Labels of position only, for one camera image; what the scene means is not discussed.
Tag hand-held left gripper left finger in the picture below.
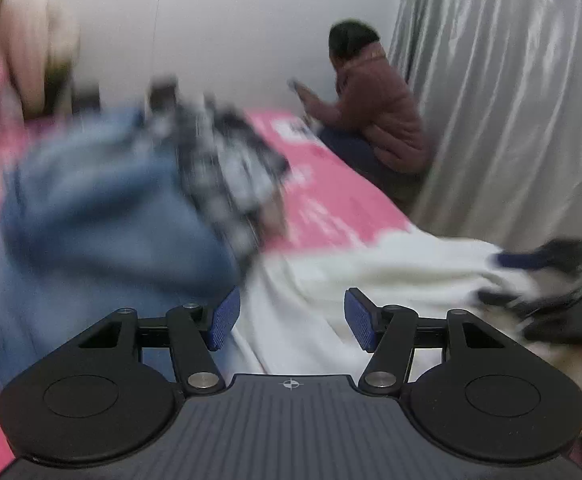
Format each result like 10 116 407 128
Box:
71 285 242 395

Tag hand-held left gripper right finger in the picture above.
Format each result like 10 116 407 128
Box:
345 287 509 396

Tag black white plaid garment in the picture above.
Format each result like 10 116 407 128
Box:
146 77 292 281

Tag grey curtain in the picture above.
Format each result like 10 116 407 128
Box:
386 0 582 256

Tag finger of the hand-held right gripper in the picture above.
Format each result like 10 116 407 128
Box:
477 287 574 320
494 239 582 272

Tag pink floral blanket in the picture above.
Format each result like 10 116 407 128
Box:
0 107 424 480

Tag white sweatshirt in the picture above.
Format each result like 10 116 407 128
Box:
231 222 582 411

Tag blue denim jeans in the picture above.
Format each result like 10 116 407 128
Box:
0 107 239 281

